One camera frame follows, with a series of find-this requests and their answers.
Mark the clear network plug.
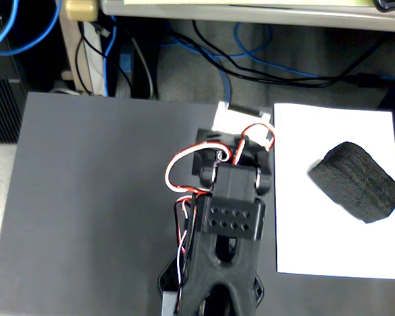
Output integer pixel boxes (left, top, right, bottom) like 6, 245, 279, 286
93, 24, 111, 38

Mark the beige plastic box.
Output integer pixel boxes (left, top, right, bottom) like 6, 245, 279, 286
65, 0, 99, 22

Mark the grey white cable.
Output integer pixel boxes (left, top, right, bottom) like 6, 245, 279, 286
131, 38, 156, 100

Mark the red white servo cable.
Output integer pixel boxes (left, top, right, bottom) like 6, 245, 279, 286
165, 140, 233, 194
232, 123, 276, 165
174, 196, 198, 290

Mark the black power cable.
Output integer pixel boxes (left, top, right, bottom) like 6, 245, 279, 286
171, 31, 381, 88
192, 19, 388, 89

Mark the yellow green paper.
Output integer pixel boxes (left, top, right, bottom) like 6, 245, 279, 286
124, 0, 373, 7

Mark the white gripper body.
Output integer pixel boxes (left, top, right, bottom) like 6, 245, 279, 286
213, 101, 275, 136

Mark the grey desk top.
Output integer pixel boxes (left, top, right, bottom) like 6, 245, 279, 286
100, 0, 395, 33

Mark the black vented computer case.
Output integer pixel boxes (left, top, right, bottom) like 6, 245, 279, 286
0, 16, 30, 144

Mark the blue network cable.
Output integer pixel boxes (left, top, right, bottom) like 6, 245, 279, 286
0, 0, 63, 56
166, 22, 395, 82
103, 16, 119, 97
218, 65, 232, 103

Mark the dark grey board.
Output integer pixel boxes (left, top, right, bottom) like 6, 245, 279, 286
0, 92, 395, 316

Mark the black device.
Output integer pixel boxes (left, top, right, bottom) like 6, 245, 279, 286
373, 0, 395, 13

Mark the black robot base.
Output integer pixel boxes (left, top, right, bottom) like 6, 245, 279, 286
157, 256, 266, 316

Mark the beige desk panel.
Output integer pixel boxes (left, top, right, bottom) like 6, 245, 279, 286
58, 0, 109, 97

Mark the white cord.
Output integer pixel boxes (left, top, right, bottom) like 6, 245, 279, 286
49, 86, 83, 96

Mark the grey base clamp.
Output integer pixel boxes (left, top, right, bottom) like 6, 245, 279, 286
162, 291, 182, 316

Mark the thin black cable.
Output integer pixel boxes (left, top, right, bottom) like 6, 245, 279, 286
74, 21, 107, 96

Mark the black foam cube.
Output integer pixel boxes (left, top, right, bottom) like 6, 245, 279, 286
307, 141, 395, 224

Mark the white paper sheet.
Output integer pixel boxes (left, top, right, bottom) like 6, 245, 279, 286
273, 103, 395, 280

